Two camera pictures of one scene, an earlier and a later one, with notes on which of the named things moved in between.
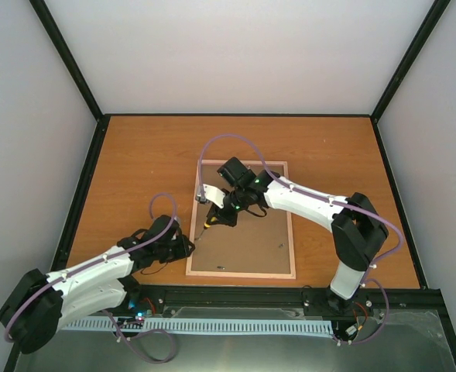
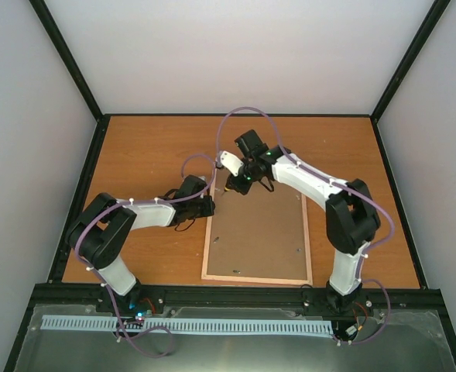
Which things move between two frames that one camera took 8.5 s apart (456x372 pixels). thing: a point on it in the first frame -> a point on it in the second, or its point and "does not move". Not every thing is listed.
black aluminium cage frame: (272, 297) does not move
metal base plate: (408, 342) does not move
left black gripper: (183, 251) -> (210, 208)
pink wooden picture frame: (245, 274) -> (309, 282)
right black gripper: (228, 220) -> (241, 188)
